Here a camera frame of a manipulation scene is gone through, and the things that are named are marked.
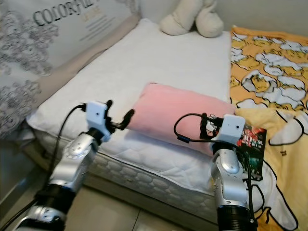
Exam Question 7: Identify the pink pillow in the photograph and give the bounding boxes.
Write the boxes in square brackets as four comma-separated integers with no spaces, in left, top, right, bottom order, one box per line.
[127,82,236,157]

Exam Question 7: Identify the dark book with red cover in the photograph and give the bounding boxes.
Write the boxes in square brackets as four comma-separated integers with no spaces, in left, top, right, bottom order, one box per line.
[241,123,267,181]

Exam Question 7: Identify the yellow cartoon egg blanket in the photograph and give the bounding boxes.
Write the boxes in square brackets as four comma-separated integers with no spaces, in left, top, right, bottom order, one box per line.
[229,25,308,231]

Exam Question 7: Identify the white quilted mattress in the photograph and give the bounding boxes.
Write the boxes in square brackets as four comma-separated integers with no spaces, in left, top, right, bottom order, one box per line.
[26,18,231,222]

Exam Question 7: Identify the brown bed base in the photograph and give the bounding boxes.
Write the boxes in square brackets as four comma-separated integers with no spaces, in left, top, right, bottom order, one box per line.
[29,140,217,231]

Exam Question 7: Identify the white floral print pillow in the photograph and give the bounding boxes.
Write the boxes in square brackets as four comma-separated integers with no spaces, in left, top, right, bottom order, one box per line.
[0,0,138,140]

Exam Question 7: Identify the beige plush toy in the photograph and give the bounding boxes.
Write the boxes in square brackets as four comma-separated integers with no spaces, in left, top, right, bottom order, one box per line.
[160,0,224,38]

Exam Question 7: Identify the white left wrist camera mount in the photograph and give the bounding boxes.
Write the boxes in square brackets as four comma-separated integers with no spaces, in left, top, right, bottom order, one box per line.
[85,101,110,140]

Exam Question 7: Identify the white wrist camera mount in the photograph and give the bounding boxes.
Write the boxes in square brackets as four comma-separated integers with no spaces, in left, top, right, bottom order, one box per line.
[85,101,110,140]
[214,115,246,150]

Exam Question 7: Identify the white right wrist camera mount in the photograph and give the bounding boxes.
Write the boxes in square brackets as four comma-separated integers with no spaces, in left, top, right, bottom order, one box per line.
[214,115,246,150]

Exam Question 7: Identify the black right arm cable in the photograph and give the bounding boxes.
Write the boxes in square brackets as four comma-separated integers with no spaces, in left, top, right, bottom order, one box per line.
[174,113,259,230]

